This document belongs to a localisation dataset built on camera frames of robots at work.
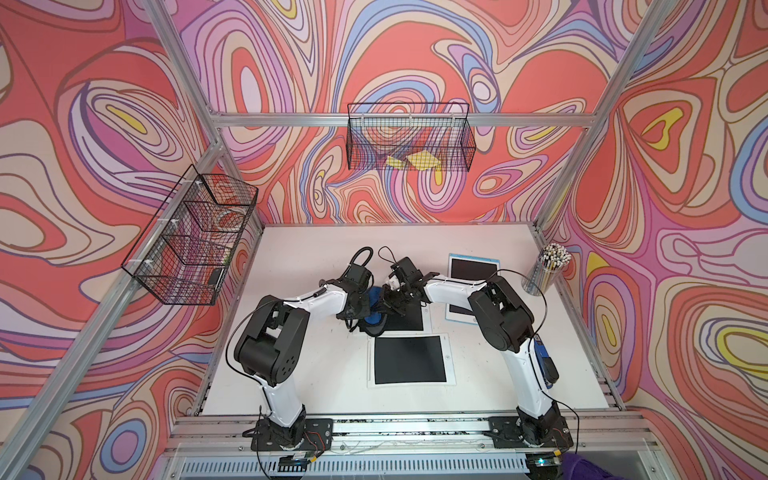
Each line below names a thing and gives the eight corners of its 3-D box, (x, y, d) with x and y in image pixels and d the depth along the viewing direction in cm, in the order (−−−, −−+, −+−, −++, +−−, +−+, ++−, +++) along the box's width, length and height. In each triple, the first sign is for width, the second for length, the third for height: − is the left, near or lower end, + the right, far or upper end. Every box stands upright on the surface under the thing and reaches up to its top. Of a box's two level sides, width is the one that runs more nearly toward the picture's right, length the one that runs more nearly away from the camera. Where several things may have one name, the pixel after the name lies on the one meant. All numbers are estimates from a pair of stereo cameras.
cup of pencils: (524, 295, 101) (547, 262, 87) (518, 277, 106) (538, 243, 92) (548, 295, 101) (574, 262, 87) (541, 277, 106) (564, 243, 92)
